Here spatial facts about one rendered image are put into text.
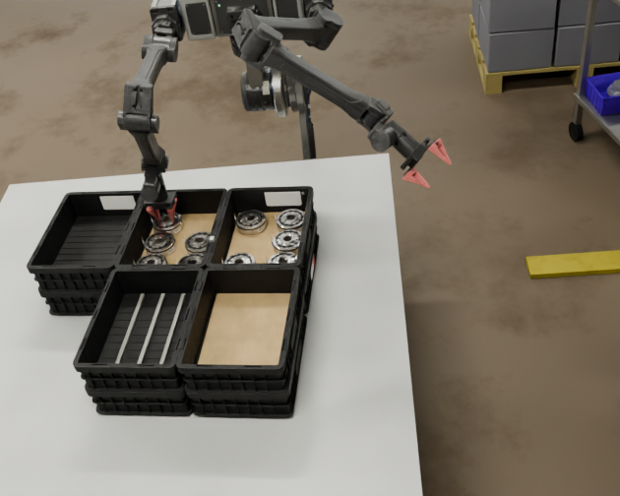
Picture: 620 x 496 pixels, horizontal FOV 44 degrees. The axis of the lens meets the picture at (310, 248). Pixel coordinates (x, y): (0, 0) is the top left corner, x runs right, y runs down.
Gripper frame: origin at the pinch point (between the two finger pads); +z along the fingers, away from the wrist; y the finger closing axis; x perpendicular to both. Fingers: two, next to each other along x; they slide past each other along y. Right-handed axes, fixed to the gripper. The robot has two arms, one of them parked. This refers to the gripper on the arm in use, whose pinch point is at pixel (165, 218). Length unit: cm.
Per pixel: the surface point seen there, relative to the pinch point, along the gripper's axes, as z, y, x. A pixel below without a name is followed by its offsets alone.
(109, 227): 4.0, -22.3, 0.9
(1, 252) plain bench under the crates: 16, -70, 3
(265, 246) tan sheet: 5.0, 36.2, -9.9
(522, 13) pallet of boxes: 28, 141, 222
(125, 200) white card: -3.3, -16.4, 7.3
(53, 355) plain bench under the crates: 19, -30, -47
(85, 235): 4.1, -30.2, -3.2
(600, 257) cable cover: 83, 165, 75
